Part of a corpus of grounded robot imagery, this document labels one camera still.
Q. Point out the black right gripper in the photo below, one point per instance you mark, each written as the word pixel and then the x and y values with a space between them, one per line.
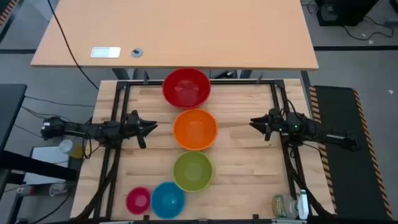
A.
pixel 275 123

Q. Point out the beige wooden desk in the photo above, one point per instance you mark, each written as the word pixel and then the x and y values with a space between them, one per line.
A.
pixel 186 28

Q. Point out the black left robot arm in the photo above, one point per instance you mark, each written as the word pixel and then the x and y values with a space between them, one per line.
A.
pixel 93 129

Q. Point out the plastic bottle yellow liquid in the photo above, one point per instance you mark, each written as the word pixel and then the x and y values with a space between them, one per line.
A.
pixel 72 148

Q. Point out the black side desk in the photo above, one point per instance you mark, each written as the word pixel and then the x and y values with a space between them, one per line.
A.
pixel 9 109

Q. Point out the green bowl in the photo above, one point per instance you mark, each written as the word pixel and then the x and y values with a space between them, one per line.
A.
pixel 192 171

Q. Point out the black hazard-striped floor mat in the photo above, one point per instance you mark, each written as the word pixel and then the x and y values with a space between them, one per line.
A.
pixel 345 174

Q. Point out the white flat rectangular device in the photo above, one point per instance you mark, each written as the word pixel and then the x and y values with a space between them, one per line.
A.
pixel 105 52

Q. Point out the small pink bowl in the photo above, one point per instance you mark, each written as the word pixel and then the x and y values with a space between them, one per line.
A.
pixel 138 201

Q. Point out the orange bowl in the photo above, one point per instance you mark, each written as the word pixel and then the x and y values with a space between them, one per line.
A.
pixel 195 129

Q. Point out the white spray bottle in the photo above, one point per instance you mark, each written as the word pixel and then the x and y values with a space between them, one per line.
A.
pixel 303 205

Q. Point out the green-labelled clear bottle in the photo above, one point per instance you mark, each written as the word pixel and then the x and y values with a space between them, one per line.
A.
pixel 281 206

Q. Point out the large red bowl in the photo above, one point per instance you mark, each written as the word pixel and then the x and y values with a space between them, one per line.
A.
pixel 186 88

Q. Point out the white power strip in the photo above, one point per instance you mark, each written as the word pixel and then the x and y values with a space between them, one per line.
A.
pixel 40 189

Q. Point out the blue bowl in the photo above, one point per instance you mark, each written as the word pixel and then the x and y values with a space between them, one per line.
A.
pixel 168 200

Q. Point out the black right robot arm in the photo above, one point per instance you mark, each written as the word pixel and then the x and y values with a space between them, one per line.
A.
pixel 317 130

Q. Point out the black aluminium table frame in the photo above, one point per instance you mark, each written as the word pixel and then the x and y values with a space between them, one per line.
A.
pixel 120 93

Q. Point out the white box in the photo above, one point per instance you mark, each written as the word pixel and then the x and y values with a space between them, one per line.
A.
pixel 46 161

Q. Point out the grey desk grommet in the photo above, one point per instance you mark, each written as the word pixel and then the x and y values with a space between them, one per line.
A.
pixel 136 52

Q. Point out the black computer tower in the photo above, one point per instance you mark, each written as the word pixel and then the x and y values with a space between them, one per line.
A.
pixel 345 12

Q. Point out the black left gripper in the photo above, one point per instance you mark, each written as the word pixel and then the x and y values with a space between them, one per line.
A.
pixel 133 124

